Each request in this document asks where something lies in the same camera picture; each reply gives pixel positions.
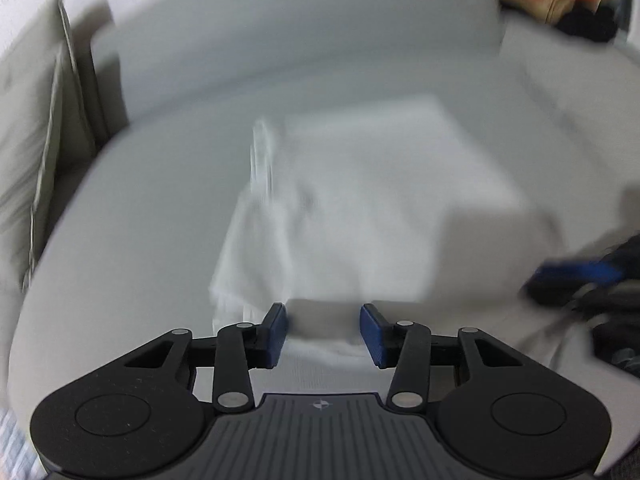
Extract white t-shirt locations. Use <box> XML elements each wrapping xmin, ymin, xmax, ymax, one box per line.
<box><xmin>209</xmin><ymin>96</ymin><xmax>561</xmax><ymax>390</ymax></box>

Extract black folded garment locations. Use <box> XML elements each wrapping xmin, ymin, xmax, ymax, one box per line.
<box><xmin>499</xmin><ymin>0</ymin><xmax>620</xmax><ymax>44</ymax></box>

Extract patterned blue white rug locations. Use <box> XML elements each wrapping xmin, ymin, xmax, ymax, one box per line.
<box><xmin>0</xmin><ymin>408</ymin><xmax>47</xmax><ymax>480</ymax></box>

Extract grey throw pillow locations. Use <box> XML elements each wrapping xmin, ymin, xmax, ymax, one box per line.
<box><xmin>1</xmin><ymin>49</ymin><xmax>64</xmax><ymax>289</ymax></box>
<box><xmin>1</xmin><ymin>0</ymin><xmax>96</xmax><ymax>168</ymax></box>

